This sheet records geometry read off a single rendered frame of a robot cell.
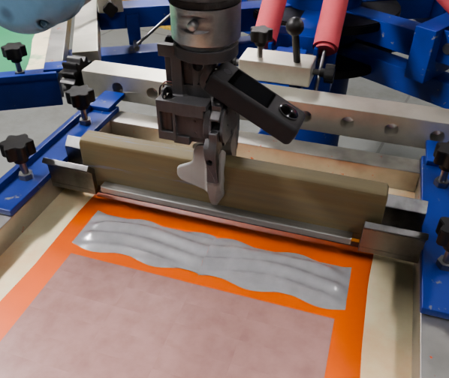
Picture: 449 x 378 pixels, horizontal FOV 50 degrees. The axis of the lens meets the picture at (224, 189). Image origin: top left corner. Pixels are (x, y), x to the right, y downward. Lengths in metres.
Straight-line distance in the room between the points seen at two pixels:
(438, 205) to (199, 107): 0.34
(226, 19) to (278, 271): 0.30
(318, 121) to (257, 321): 0.37
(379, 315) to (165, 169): 0.32
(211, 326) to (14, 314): 0.23
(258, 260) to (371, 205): 0.15
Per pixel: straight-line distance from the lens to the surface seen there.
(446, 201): 0.71
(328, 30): 1.01
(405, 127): 0.81
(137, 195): 0.68
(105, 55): 1.30
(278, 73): 0.85
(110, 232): 0.67
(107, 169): 0.69
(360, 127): 0.81
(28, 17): 0.40
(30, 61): 1.24
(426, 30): 1.16
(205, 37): 0.51
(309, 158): 0.77
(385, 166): 0.77
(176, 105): 0.56
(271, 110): 0.54
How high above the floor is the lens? 1.41
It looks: 38 degrees down
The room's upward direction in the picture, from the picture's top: straight up
